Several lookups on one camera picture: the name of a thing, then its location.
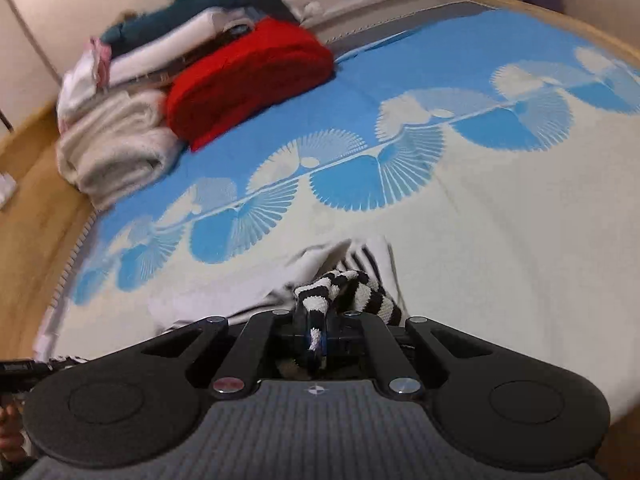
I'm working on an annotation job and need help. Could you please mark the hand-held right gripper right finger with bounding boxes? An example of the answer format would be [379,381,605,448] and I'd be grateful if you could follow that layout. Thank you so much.
[320,310,507,402]

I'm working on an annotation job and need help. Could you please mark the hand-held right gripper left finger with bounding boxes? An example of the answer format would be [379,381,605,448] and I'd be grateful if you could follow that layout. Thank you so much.
[140,311,313,402]

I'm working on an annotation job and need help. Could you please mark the striped shirt with white vest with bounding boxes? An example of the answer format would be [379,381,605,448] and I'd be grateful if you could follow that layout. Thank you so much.
[50,235,407,377]

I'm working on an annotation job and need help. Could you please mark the person's left hand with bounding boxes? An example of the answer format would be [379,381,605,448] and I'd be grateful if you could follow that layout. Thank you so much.
[0,404,27,463]

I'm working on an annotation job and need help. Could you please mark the blue and white patterned blanket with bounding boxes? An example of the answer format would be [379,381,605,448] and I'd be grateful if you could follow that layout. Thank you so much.
[35,0,640,426]

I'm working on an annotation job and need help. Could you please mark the folded white quilt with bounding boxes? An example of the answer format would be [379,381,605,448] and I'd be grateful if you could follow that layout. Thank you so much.
[55,90,187,211]

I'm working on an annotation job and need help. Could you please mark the folded red blanket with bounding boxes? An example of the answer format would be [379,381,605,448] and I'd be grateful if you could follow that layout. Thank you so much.
[165,17,336,153]

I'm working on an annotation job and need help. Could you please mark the folded cream cloth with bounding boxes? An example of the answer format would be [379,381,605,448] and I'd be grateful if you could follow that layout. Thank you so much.
[59,7,257,121]

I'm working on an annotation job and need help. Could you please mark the pink cloth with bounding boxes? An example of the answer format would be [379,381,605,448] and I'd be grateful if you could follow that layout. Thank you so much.
[90,37,114,92]

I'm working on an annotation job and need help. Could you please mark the white cushion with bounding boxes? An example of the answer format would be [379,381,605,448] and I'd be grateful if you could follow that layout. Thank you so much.
[279,0,368,23]

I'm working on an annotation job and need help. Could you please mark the teal cloth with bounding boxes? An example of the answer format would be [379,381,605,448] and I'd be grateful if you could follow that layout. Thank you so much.
[99,0,307,47]

